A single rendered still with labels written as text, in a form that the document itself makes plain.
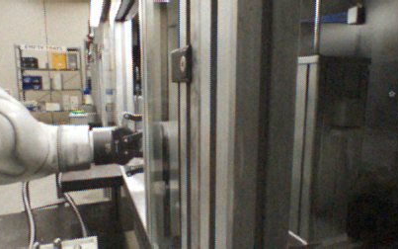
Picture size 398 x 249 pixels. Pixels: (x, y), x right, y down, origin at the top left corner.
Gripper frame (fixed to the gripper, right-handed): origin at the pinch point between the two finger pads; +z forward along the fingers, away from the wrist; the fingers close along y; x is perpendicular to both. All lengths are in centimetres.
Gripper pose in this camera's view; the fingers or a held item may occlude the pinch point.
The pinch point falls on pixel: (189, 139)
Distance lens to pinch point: 63.0
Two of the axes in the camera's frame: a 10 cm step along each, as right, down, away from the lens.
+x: -3.6, -1.4, 9.2
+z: 9.3, -0.5, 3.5
